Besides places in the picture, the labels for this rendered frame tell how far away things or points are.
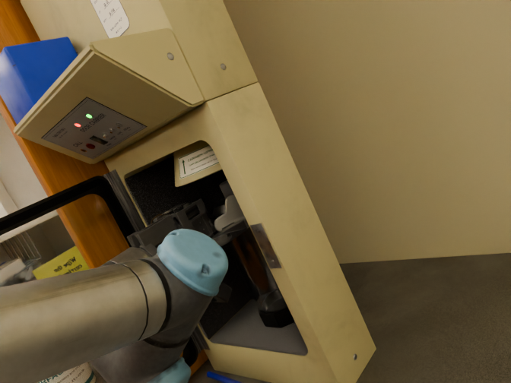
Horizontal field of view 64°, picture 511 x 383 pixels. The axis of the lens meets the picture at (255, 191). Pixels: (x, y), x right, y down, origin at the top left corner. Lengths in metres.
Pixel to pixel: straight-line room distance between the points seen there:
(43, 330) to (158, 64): 0.32
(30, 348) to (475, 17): 0.76
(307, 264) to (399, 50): 0.45
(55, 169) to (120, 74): 0.36
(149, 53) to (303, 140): 0.57
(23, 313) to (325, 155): 0.78
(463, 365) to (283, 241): 0.30
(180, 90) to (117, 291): 0.26
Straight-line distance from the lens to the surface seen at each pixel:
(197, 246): 0.43
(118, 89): 0.53
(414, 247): 1.00
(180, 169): 0.66
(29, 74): 0.69
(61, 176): 0.82
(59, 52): 0.72
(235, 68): 0.59
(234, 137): 0.55
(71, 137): 0.70
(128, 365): 0.50
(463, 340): 0.72
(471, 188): 0.89
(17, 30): 0.90
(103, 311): 0.36
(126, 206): 0.80
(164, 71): 0.52
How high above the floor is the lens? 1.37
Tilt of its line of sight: 10 degrees down
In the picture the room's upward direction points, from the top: 25 degrees counter-clockwise
